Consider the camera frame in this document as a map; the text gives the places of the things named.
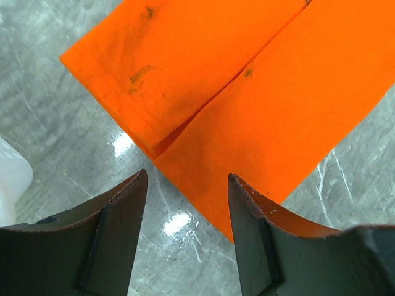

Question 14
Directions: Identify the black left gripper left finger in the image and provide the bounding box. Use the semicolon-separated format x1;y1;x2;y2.
1;170;148;295

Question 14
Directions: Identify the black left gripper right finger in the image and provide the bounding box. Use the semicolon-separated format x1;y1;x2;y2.
228;174;394;295

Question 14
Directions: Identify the orange t-shirt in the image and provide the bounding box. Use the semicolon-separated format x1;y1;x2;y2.
60;1;394;238

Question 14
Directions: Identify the white plastic basket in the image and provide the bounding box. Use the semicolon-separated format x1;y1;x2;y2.
0;138;33;227

